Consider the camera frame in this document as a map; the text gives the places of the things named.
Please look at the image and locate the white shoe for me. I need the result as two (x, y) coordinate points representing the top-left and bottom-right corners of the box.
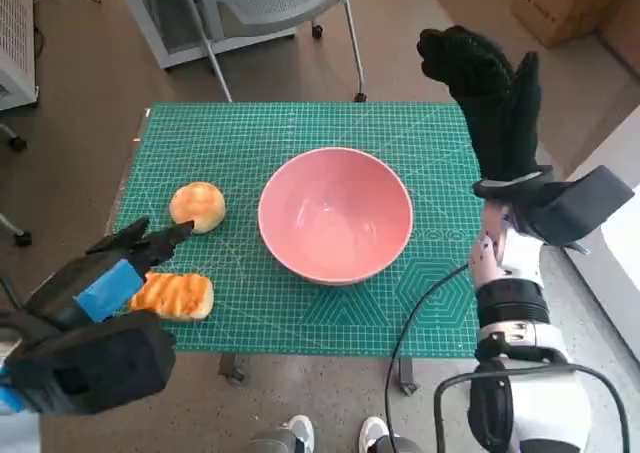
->
(287, 413), (317, 453)
(359, 415), (391, 453)

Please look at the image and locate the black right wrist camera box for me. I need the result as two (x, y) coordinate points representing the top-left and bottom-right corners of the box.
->
(509, 165), (636, 248)

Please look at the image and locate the pink bowl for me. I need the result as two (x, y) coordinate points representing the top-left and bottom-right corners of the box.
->
(257, 146), (415, 287)

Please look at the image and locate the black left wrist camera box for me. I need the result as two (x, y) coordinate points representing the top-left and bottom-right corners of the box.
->
(2, 310), (177, 417)

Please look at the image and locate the plain cardboard box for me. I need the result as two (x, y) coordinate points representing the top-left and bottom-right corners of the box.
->
(599, 0), (640, 82)

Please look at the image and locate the green cutting mat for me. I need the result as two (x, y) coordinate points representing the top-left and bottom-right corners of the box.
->
(113, 101), (484, 358)

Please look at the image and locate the cardboard box with black print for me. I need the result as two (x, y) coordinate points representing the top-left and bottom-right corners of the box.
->
(509, 0), (621, 49)

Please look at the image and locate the white perforated appliance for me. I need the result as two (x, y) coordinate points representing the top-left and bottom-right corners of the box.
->
(0, 0), (40, 112)

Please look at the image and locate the grey chair leg with caster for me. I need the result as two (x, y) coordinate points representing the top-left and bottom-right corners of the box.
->
(0, 211), (34, 247)
(0, 122), (29, 150)

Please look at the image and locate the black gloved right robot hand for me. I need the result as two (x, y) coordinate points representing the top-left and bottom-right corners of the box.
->
(417, 25), (544, 182)

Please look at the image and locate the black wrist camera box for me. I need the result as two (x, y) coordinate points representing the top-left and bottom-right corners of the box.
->
(509, 165), (636, 248)
(2, 310), (177, 417)

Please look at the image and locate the metal table leg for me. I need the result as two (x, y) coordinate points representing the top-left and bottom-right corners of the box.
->
(218, 353), (247, 385)
(397, 357), (419, 397)

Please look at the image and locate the rectangular striped toy bread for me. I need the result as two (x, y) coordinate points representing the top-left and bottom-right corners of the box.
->
(128, 271), (215, 323)

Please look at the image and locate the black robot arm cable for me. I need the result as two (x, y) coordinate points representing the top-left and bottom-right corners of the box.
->
(383, 262), (474, 453)
(433, 365), (629, 453)

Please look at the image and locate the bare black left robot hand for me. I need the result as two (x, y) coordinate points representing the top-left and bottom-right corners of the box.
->
(19, 216), (196, 332)

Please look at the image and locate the round toy bread bun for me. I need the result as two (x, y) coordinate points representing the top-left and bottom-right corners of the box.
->
(169, 181), (226, 235)

